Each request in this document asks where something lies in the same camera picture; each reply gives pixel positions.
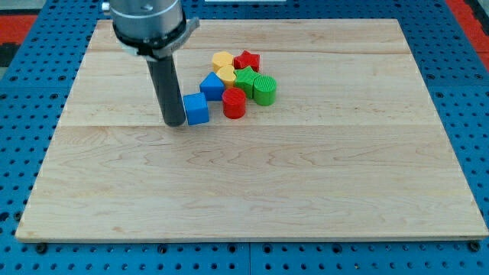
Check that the blue pentagon house block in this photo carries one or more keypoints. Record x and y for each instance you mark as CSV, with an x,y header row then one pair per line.
x,y
212,87

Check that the blue cube block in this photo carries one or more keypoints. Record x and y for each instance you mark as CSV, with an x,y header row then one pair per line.
x,y
196,108

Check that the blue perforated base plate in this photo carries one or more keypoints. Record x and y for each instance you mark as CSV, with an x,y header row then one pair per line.
x,y
36,85

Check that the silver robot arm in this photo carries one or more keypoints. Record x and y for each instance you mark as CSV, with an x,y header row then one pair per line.
x,y
154,30

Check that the light wooden board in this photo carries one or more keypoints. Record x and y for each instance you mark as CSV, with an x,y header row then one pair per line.
x,y
352,149

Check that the red cylinder block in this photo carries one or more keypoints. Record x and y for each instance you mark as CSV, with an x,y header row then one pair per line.
x,y
234,103

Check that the yellow hexagon block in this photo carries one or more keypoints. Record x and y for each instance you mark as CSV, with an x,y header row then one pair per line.
x,y
221,59

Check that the green cylinder block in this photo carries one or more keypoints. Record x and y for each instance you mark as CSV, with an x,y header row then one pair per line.
x,y
264,90

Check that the yellow heart block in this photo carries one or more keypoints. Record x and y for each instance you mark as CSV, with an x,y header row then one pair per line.
x,y
227,75

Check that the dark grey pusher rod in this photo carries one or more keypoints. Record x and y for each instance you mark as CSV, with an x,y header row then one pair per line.
x,y
167,89

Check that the green star block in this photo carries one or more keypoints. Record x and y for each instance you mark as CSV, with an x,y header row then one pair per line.
x,y
245,80

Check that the red star block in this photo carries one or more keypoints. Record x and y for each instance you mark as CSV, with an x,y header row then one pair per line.
x,y
245,59

